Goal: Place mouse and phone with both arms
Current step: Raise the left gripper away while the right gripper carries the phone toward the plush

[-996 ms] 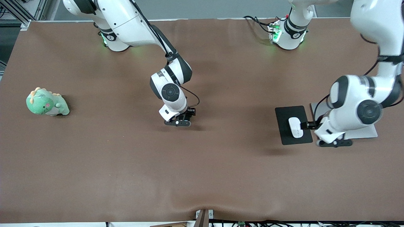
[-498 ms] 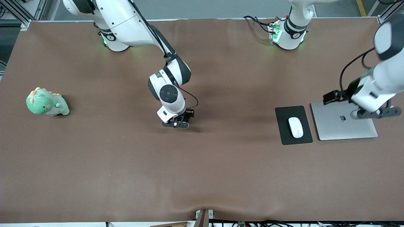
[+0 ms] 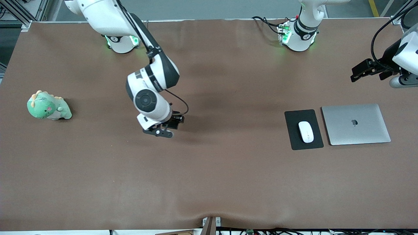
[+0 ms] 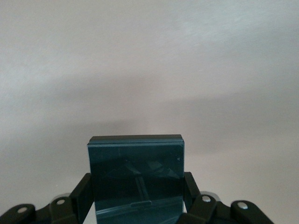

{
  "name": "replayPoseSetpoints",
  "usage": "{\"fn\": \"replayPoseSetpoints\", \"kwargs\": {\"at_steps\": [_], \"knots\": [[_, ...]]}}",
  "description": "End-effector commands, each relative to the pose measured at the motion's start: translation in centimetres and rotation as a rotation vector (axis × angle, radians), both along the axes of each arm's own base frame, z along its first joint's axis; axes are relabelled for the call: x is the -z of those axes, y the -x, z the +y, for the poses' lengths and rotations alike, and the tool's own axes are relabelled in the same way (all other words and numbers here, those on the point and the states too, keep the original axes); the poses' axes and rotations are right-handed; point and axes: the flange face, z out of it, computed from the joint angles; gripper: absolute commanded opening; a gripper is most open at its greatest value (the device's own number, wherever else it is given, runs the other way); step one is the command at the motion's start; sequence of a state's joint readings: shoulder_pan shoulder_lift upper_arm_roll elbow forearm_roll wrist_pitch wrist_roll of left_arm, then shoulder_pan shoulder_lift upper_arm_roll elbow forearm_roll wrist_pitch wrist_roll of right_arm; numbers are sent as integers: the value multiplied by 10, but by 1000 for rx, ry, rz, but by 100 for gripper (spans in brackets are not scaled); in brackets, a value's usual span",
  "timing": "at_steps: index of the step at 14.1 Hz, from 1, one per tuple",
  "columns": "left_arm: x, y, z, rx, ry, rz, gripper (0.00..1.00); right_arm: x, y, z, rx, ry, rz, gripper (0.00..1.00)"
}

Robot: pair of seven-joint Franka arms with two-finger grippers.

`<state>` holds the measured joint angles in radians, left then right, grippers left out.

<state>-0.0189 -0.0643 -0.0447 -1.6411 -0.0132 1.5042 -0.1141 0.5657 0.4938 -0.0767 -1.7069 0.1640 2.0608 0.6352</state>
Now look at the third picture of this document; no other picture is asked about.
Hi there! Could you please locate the white computer mouse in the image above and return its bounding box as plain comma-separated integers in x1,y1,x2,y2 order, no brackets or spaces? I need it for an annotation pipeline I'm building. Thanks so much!
298,121,314,144

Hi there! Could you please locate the black mouse pad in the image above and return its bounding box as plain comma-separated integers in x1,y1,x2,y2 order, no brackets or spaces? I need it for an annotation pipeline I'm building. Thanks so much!
284,109,324,151

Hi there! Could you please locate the silver laptop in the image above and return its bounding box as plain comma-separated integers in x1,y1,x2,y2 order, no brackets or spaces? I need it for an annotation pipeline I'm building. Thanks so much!
321,103,392,146

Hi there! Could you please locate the brown table cover mat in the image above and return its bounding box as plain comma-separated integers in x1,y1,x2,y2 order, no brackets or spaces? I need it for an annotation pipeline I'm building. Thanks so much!
0,18,418,231

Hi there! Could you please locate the green dinosaur plush toy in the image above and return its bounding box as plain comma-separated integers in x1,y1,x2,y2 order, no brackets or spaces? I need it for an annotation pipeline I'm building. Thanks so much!
27,90,72,120

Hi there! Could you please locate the aluminium frame post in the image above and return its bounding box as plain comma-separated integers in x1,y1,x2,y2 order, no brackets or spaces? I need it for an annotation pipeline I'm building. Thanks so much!
0,0,49,32
390,0,418,25

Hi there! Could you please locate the black base cable bundle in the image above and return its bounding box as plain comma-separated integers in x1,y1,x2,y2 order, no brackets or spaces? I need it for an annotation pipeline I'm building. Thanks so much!
251,16,285,36

